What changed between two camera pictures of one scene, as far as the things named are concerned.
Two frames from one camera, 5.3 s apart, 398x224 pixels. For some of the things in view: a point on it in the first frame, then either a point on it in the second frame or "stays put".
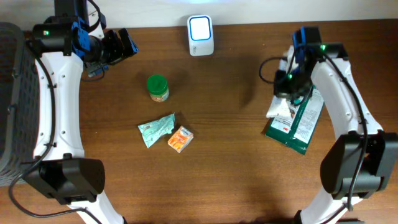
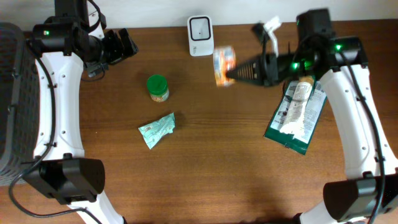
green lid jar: [158, 88] stays put
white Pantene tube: [279, 107] -> [293, 124]
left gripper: [115, 48] stays put
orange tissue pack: [180, 139] -> [224, 58]
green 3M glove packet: [296, 130] stays put
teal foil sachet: [153, 130] stays put
